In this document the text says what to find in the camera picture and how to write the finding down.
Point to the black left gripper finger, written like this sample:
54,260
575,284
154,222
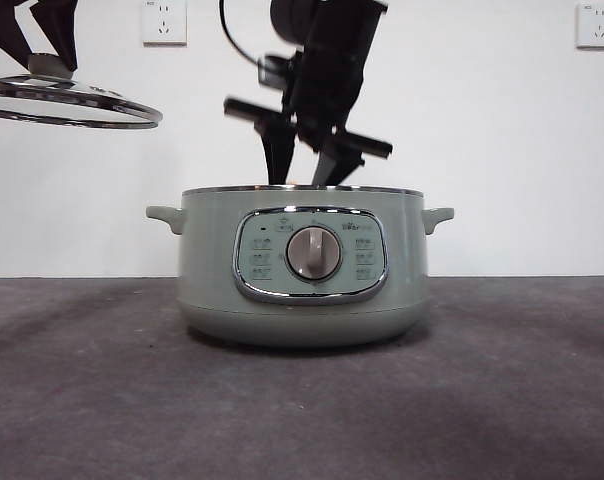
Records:
59,30
4,30

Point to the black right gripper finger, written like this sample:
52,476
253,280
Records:
334,167
278,160

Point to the glass lid with green knob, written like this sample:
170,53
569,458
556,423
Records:
57,95

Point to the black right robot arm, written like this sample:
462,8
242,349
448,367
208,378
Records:
332,25

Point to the pale green electric pot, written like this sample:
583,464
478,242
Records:
207,280

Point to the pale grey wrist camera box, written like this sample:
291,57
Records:
273,71

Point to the white wall socket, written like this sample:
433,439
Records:
164,22
594,26

